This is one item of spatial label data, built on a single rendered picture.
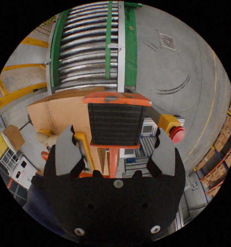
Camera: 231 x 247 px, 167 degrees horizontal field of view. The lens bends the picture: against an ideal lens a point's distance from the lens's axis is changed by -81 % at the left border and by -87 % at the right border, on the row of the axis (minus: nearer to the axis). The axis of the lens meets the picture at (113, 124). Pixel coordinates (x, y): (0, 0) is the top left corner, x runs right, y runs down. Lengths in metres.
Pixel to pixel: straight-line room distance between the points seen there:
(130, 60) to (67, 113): 1.12
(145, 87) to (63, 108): 1.16
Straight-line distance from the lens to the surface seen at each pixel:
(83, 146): 0.36
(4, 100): 0.70
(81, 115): 0.30
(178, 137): 0.30
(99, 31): 0.82
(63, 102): 0.31
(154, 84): 1.34
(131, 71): 1.23
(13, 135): 2.05
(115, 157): 0.18
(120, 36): 0.71
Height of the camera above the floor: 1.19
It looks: 59 degrees down
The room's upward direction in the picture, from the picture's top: 179 degrees counter-clockwise
